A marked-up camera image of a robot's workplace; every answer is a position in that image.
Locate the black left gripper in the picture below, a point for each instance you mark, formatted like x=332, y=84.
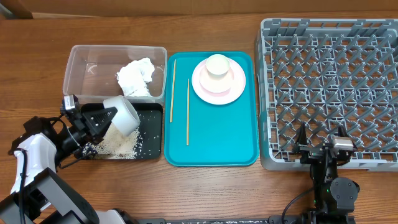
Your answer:
x=97, y=132

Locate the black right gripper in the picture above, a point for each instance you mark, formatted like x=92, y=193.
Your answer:
x=311, y=153

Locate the white grey bowl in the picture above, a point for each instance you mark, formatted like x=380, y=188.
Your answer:
x=126, y=120

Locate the white paper cup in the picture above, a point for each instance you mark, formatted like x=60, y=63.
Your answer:
x=217, y=65

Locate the pink bowl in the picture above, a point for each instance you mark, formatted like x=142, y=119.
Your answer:
x=215, y=83

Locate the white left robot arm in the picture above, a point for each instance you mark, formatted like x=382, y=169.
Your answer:
x=41, y=149

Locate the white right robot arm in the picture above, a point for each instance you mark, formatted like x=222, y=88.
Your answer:
x=334, y=196

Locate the black food waste tray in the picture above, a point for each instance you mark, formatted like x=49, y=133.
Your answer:
x=152, y=130

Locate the grey dishwasher rack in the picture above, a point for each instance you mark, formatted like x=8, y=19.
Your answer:
x=328, y=74

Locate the pile of rice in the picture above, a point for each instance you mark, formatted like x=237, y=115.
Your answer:
x=119, y=144

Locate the clear plastic bin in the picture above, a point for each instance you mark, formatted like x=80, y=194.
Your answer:
x=91, y=72

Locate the crumpled white napkin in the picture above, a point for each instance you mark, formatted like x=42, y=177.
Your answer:
x=134, y=77

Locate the white pink plate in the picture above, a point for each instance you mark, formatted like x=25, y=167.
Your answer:
x=223, y=98

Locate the teal plastic tray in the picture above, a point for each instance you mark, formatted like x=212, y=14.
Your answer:
x=220, y=135

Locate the right wooden chopstick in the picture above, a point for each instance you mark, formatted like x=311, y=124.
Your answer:
x=188, y=113

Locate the wooden chopstick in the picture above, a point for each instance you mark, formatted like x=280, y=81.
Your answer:
x=188, y=113
x=172, y=95

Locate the left wooden chopstick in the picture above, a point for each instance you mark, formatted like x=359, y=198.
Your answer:
x=172, y=95

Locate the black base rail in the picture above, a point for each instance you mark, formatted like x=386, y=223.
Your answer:
x=275, y=219

